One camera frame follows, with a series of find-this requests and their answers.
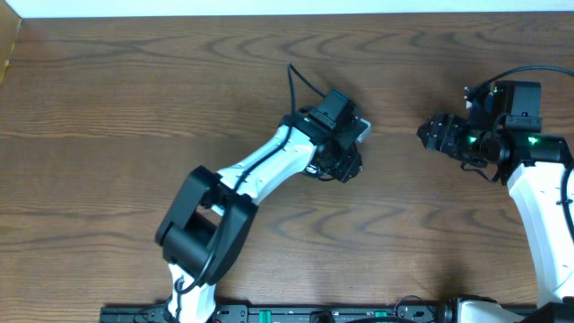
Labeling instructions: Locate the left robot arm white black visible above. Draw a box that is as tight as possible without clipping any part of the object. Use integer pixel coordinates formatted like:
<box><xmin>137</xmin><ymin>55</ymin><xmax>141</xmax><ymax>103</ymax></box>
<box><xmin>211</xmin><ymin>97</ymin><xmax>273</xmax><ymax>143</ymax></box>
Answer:
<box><xmin>155</xmin><ymin>104</ymin><xmax>370</xmax><ymax>322</ymax></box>

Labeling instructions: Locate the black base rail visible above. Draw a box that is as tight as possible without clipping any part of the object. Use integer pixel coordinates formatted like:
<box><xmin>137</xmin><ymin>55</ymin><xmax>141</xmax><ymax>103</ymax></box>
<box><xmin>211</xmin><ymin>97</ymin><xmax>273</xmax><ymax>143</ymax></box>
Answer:
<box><xmin>99</xmin><ymin>304</ymin><xmax>437</xmax><ymax>323</ymax></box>

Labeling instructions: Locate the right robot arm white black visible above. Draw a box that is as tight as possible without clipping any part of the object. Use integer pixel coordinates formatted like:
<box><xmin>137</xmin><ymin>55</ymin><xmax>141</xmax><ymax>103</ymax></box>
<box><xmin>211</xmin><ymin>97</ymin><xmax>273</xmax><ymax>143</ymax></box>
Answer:
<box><xmin>417</xmin><ymin>81</ymin><xmax>573</xmax><ymax>322</ymax></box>

